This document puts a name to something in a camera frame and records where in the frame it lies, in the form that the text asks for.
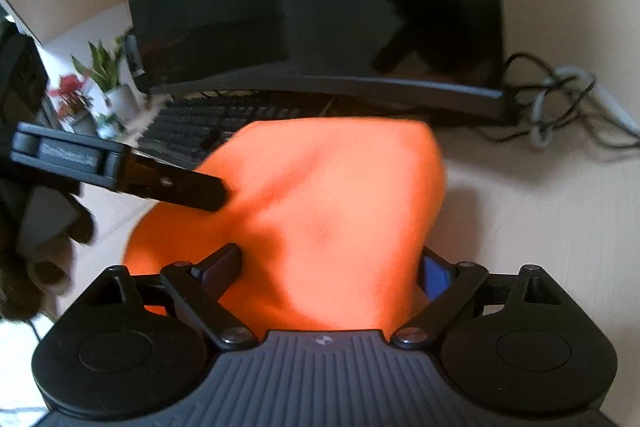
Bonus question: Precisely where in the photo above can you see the black computer monitor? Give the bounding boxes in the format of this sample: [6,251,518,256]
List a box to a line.
[128,0,511,122]

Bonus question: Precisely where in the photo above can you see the person's left hand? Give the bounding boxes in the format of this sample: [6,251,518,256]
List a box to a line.
[1,187,96,322]

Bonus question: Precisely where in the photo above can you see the black cable bundle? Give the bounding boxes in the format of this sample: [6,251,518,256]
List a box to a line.
[474,51,640,163]

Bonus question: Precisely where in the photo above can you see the black keyboard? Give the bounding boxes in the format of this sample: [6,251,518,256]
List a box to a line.
[134,91,312,170]

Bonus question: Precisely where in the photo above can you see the potted green plant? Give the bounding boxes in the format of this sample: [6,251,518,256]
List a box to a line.
[72,32,139,124]

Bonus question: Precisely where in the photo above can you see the red flower plant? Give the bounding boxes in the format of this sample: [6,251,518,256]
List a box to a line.
[47,74,98,136]

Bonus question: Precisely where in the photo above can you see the orange pumpkin costume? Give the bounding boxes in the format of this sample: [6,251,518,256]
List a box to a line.
[124,118,446,335]

